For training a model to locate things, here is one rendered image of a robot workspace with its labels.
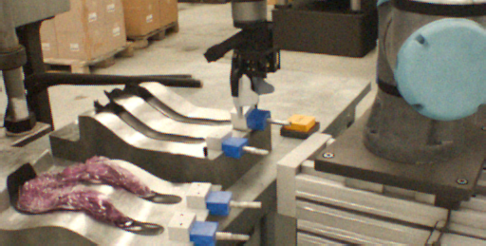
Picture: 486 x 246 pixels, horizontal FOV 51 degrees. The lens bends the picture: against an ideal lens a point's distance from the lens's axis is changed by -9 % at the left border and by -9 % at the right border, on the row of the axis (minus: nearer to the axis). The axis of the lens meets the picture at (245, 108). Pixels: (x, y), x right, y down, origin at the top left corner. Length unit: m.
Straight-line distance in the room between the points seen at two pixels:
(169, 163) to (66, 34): 4.07
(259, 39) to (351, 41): 3.98
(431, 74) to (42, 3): 1.49
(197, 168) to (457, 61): 0.70
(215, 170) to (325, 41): 4.15
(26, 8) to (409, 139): 1.37
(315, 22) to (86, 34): 2.09
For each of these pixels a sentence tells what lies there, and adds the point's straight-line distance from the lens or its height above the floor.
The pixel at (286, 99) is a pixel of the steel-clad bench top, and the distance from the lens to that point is 1.69.
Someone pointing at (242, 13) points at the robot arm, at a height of 1.15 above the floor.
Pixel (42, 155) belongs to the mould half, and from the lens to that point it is 1.19.
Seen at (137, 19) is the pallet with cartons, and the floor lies 0.32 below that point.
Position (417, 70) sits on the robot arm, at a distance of 0.56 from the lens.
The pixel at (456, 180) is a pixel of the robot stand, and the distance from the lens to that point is 0.72.
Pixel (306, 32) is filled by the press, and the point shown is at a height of 0.20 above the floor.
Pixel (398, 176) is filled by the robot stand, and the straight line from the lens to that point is 0.72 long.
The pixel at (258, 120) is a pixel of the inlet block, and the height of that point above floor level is 0.92.
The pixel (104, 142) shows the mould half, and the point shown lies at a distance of 1.29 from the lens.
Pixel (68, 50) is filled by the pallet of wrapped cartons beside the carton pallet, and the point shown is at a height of 0.23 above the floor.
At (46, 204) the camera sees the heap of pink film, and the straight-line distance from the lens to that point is 1.01.
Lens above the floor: 1.37
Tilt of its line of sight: 20 degrees down
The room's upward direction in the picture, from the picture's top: 3 degrees counter-clockwise
